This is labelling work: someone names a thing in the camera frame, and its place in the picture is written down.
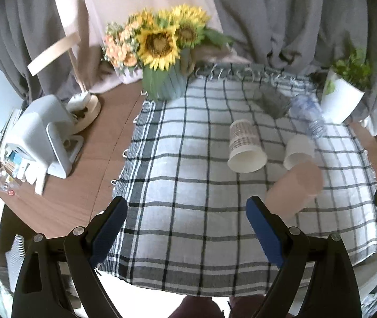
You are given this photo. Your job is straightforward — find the white desk lamp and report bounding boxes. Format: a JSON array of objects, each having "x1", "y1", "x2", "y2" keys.
[{"x1": 27, "y1": 33, "x2": 102, "y2": 135}]

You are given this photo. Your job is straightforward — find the white plant pot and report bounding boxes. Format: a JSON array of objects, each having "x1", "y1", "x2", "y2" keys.
[{"x1": 321, "y1": 69, "x2": 365, "y2": 125}]

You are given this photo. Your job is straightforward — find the black and white checked cloth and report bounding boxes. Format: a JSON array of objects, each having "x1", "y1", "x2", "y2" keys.
[{"x1": 97, "y1": 63, "x2": 377, "y2": 297}]

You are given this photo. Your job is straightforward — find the striped cloth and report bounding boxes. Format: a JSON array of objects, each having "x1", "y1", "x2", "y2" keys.
[{"x1": 5, "y1": 235, "x2": 27, "y2": 287}]

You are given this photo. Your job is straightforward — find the white printed paper cup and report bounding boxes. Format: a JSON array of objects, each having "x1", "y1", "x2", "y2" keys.
[{"x1": 227, "y1": 119, "x2": 268, "y2": 173}]

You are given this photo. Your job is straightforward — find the grey cup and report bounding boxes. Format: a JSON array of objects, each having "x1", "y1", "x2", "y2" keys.
[{"x1": 253, "y1": 84, "x2": 292, "y2": 119}]

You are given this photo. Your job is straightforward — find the sunflower bunch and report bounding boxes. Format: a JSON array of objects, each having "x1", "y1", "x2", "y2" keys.
[{"x1": 129, "y1": 5, "x2": 235, "y2": 72}]

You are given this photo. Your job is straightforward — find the green leafy plant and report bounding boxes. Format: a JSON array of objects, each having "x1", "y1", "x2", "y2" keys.
[{"x1": 323, "y1": 46, "x2": 375, "y2": 95}]

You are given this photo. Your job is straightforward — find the small white cup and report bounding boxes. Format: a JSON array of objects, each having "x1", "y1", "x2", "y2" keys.
[{"x1": 283, "y1": 134, "x2": 315, "y2": 170}]

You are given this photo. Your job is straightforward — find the green ribbed vase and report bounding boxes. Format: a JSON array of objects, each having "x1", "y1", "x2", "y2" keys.
[{"x1": 142, "y1": 48, "x2": 192, "y2": 101}]

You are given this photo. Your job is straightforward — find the orange flower bunch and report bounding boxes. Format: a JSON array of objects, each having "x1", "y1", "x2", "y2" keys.
[{"x1": 101, "y1": 21, "x2": 142, "y2": 73}]

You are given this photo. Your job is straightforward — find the pink sheer curtain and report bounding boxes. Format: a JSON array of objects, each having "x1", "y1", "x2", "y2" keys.
[{"x1": 51, "y1": 0, "x2": 222, "y2": 95}]

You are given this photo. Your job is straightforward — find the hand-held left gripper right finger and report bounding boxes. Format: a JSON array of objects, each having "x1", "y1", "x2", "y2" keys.
[{"x1": 245, "y1": 195, "x2": 363, "y2": 318}]

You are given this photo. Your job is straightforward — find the white table appliance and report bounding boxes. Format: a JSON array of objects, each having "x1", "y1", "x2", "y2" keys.
[{"x1": 4, "y1": 94, "x2": 84, "y2": 179}]

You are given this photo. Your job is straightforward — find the grey curtain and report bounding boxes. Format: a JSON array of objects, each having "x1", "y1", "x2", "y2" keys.
[
  {"x1": 205, "y1": 0, "x2": 377, "y2": 136},
  {"x1": 0, "y1": 0, "x2": 89, "y2": 101}
]

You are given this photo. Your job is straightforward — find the pink cup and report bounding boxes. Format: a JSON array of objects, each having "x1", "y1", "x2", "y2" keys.
[{"x1": 264, "y1": 161, "x2": 324, "y2": 221}]

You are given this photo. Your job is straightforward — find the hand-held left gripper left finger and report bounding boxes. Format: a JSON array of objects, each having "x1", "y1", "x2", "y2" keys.
[{"x1": 11, "y1": 196, "x2": 128, "y2": 318}]

